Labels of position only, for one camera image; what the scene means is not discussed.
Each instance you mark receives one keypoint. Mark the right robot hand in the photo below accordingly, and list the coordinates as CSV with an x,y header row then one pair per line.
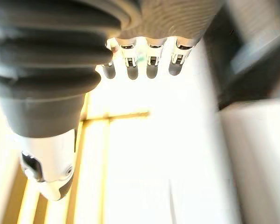
x,y
60,58

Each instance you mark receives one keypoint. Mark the dark blurred cabinet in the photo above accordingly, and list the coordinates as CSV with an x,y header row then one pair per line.
x,y
254,53

